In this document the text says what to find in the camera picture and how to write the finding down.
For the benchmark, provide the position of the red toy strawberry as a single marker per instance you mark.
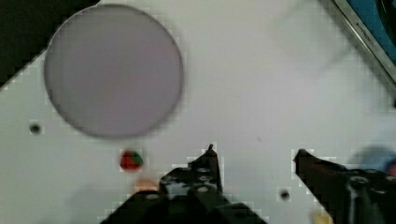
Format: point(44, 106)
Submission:
point(130, 161)

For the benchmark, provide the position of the blue bowl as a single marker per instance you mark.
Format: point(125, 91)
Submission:
point(378, 158)

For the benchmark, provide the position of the orange slice toy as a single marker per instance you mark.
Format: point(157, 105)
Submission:
point(144, 184)

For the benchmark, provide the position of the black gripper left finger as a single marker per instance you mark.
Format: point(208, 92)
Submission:
point(191, 195)

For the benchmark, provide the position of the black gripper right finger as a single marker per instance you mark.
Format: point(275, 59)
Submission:
point(350, 196)

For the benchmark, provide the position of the grey round plate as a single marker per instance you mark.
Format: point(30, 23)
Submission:
point(113, 71)

